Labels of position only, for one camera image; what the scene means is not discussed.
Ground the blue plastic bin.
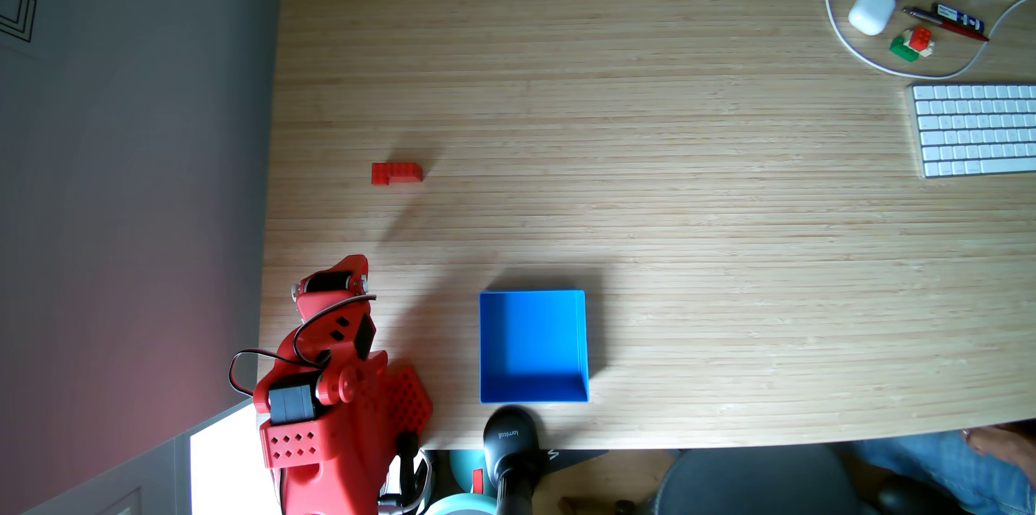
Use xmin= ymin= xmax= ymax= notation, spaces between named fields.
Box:
xmin=478 ymin=289 xmax=591 ymax=405

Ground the person's hand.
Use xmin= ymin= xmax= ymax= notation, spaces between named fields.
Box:
xmin=962 ymin=421 xmax=1036 ymax=461

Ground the teal round object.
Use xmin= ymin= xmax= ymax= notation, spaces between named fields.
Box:
xmin=424 ymin=449 xmax=500 ymax=515

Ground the black office chair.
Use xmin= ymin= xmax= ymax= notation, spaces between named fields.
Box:
xmin=652 ymin=445 xmax=972 ymax=515

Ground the white earbuds case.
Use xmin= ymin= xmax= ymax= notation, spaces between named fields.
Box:
xmin=847 ymin=0 xmax=898 ymax=37

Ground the person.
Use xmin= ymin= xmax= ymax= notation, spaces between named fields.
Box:
xmin=848 ymin=429 xmax=1036 ymax=515

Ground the red pen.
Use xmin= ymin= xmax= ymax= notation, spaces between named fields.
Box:
xmin=902 ymin=6 xmax=991 ymax=43

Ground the white keyboard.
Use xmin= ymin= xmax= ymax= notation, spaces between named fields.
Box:
xmin=905 ymin=83 xmax=1036 ymax=179

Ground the small blue white stick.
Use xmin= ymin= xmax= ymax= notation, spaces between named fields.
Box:
xmin=931 ymin=2 xmax=986 ymax=34

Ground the black servo cable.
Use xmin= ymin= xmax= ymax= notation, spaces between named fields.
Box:
xmin=292 ymin=294 xmax=378 ymax=368

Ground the black gooseneck camera stand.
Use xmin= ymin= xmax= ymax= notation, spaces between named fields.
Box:
xmin=482 ymin=405 xmax=551 ymax=515

